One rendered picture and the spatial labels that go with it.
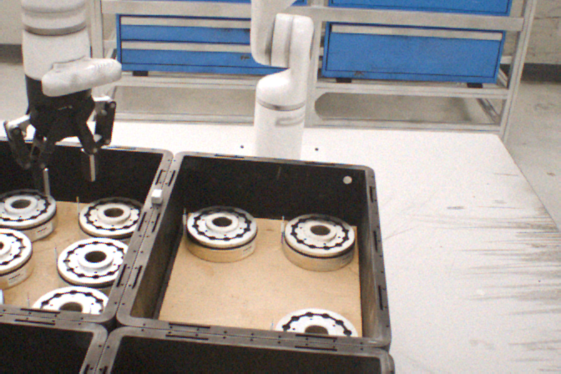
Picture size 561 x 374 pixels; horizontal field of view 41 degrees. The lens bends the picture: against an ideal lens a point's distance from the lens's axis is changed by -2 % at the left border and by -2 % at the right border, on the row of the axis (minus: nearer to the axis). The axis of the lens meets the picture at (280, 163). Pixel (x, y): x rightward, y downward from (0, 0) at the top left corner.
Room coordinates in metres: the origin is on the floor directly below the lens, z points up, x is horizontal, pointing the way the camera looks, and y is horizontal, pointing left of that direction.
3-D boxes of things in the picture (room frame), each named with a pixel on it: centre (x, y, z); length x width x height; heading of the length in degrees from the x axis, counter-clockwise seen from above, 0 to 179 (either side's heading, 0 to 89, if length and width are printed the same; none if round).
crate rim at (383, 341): (0.82, 0.01, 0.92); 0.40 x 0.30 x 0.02; 179
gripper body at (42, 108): (0.80, 0.26, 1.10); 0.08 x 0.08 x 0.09
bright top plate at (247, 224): (0.93, 0.08, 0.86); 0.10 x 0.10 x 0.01
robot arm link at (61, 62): (0.79, 0.25, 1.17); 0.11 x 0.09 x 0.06; 43
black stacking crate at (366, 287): (0.82, 0.01, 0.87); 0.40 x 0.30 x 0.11; 179
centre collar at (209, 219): (0.93, 0.08, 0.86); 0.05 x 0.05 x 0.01
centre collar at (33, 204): (0.94, 0.38, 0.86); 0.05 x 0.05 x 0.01
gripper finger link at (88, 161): (0.82, 0.24, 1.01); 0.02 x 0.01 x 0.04; 43
